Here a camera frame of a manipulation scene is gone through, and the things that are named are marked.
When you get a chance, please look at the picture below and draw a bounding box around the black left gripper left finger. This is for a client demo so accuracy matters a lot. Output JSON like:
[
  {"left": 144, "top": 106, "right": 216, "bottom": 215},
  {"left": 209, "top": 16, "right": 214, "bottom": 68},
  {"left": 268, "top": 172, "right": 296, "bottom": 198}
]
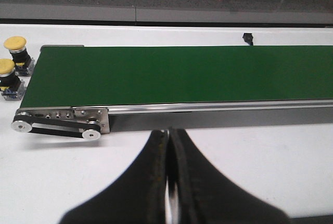
[{"left": 60, "top": 130, "right": 168, "bottom": 223}]

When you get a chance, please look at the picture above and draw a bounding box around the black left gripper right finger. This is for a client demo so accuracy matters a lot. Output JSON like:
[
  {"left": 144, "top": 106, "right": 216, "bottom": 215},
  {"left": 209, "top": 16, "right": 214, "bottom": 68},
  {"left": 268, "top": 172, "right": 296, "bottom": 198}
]
[{"left": 169, "top": 129, "right": 290, "bottom": 223}]

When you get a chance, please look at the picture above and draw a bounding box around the black drive belt with pulleys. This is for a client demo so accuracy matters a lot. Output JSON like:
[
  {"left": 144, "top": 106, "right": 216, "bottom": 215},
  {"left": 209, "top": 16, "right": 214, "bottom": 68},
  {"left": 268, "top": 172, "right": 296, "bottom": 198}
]
[{"left": 11, "top": 112, "right": 101, "bottom": 140}]

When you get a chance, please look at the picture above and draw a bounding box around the green conveyor belt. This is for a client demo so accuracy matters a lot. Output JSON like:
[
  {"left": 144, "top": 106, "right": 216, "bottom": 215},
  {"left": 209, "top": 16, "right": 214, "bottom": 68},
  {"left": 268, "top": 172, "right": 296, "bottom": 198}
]
[{"left": 21, "top": 46, "right": 332, "bottom": 108}]

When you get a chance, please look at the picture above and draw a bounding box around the yellow push button corner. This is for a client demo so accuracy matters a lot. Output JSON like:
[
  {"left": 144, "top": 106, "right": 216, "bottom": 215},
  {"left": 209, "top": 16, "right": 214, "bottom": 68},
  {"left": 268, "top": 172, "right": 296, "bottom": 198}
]
[{"left": 1, "top": 59, "right": 26, "bottom": 100}]

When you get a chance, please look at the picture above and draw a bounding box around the yellow push button far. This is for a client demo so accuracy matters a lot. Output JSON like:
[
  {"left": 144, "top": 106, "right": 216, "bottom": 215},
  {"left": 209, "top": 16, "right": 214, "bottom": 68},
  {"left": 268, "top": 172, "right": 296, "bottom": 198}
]
[{"left": 4, "top": 36, "right": 35, "bottom": 76}]

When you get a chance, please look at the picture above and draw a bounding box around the steel motor mount plate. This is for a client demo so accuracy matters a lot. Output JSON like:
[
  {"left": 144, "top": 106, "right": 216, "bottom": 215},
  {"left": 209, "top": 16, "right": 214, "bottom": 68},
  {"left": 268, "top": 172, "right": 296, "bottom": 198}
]
[{"left": 15, "top": 107, "right": 110, "bottom": 134}]

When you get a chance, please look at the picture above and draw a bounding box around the aluminium conveyor side rail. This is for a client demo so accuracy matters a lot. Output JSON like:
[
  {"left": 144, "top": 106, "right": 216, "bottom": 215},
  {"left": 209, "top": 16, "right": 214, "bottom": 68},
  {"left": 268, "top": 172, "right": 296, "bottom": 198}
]
[{"left": 108, "top": 99, "right": 332, "bottom": 114}]

